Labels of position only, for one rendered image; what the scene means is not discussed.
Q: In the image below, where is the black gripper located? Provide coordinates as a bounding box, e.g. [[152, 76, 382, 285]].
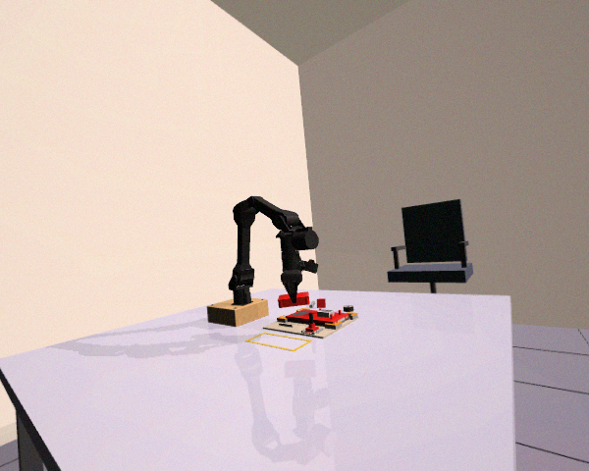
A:
[[281, 250, 302, 303]]

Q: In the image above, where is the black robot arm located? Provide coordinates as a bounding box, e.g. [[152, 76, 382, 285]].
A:
[[228, 196, 319, 306]]

